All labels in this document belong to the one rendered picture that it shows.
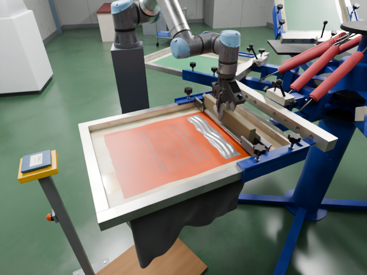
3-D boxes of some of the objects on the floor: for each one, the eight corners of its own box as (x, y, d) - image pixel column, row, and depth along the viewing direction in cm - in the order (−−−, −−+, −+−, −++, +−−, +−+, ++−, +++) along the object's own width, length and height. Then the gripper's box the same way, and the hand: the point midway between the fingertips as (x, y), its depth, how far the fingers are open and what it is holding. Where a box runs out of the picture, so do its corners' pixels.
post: (76, 309, 136) (0, 190, 81) (72, 272, 152) (7, 154, 98) (115, 291, 143) (69, 171, 89) (108, 258, 160) (66, 139, 105)
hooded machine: (13, 79, 429) (-33, -27, 340) (55, 76, 438) (21, -28, 349) (-8, 99, 365) (-71, -26, 275) (42, 95, 374) (-5, -28, 285)
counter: (128, 27, 822) (124, 2, 780) (126, 40, 656) (123, 10, 615) (108, 27, 813) (104, 3, 772) (102, 42, 648) (96, 11, 606)
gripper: (231, 66, 103) (227, 111, 115) (208, 71, 99) (206, 116, 111) (244, 72, 97) (238, 119, 109) (219, 77, 93) (215, 125, 105)
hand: (225, 118), depth 107 cm, fingers open, 4 cm apart
